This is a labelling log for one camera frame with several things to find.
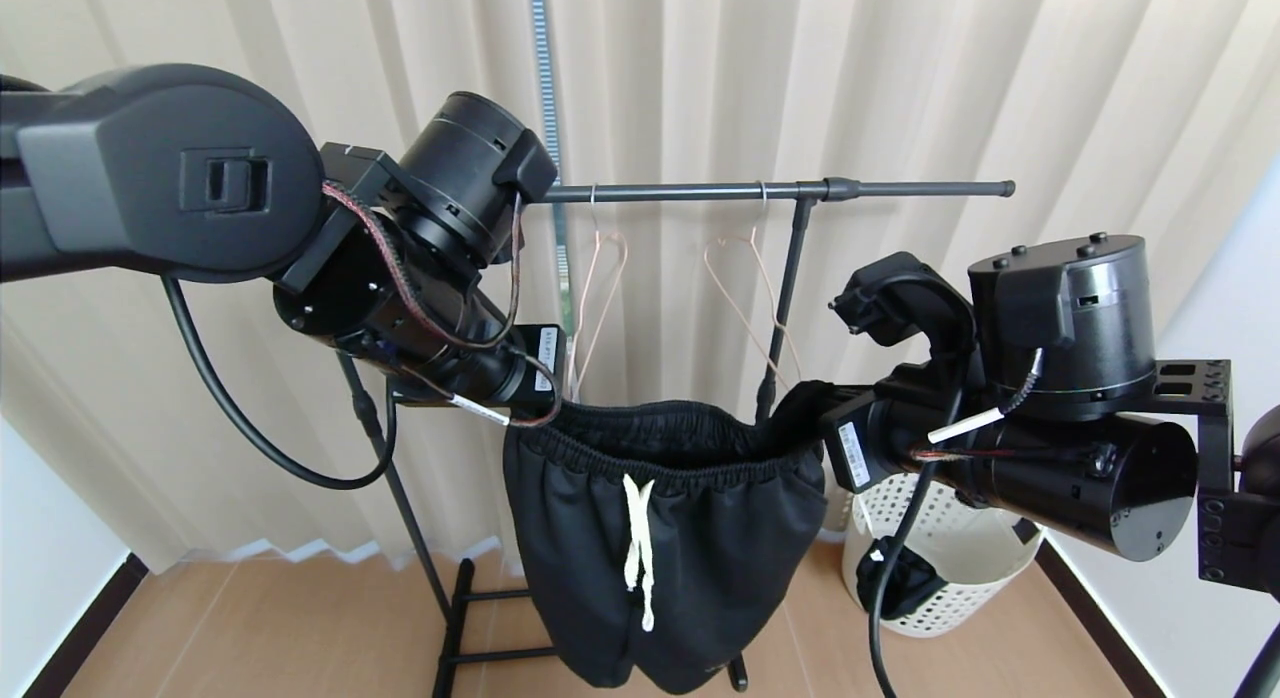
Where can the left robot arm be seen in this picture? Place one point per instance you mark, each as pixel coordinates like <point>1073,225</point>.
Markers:
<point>120,168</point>

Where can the pink clothes hanger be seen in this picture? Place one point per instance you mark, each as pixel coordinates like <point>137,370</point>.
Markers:
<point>605,318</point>
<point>746,318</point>

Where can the black clothes rack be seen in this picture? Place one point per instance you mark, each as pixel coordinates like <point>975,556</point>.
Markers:
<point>700,191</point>

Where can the black garment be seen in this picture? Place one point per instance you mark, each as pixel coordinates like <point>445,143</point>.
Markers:
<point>910,583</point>

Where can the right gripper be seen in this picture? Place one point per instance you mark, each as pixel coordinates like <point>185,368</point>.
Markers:
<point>1060,478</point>

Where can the black shorts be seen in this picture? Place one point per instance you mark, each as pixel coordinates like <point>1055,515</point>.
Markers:
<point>700,538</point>

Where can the beige curtain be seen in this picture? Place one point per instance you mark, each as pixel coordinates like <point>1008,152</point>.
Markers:
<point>1000,108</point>

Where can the white laundry basket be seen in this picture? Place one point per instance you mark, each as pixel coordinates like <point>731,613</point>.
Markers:
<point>980,568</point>

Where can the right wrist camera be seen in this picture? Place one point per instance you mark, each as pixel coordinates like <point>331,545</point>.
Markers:
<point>900,293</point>

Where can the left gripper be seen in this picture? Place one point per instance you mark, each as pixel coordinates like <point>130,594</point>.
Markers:
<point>420,328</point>

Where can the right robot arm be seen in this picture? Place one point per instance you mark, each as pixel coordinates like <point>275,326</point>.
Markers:
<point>1080,318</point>

